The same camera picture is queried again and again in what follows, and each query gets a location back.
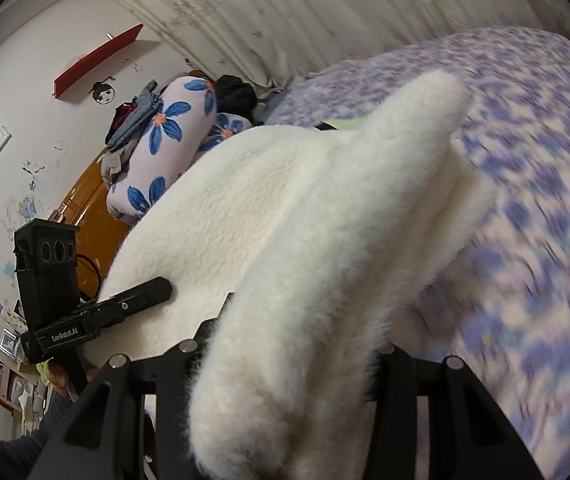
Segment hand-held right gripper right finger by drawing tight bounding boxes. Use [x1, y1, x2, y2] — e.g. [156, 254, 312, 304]
[360, 344, 544, 480]

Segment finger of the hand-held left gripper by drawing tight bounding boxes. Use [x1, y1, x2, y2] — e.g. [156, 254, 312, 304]
[94, 276, 174, 330]

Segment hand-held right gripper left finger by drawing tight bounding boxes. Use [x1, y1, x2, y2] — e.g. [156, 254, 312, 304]
[28, 295, 234, 480]

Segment person's left forearm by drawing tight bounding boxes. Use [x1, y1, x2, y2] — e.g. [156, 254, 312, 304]
[0, 394, 75, 480]

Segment pile of mixed clothes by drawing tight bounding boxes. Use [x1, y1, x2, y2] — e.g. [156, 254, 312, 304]
[99, 79, 167, 192]

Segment person's left hand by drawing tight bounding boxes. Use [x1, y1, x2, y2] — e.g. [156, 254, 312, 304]
[45, 361, 100, 396]

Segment orange wooden headboard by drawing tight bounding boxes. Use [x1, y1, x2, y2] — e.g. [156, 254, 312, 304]
[49, 152, 137, 306]

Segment folded blue flower quilt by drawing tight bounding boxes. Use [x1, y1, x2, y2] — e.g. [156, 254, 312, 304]
[106, 76, 255, 227]

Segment green and black garment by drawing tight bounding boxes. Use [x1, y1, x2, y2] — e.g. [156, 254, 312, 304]
[315, 116, 372, 132]

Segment pale patterned curtain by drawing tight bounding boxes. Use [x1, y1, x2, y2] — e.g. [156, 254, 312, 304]
[90, 0, 558, 92]

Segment black cable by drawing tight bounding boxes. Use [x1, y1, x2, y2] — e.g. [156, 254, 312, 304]
[76, 254, 102, 307]

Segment small photo frame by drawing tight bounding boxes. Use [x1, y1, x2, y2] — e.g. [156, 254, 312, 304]
[0, 328, 22, 361]

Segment black face wall sticker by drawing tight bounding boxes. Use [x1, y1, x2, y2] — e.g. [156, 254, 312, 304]
[88, 77, 118, 106]

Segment red wall shelf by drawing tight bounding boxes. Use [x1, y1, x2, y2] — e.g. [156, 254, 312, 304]
[54, 24, 144, 99]

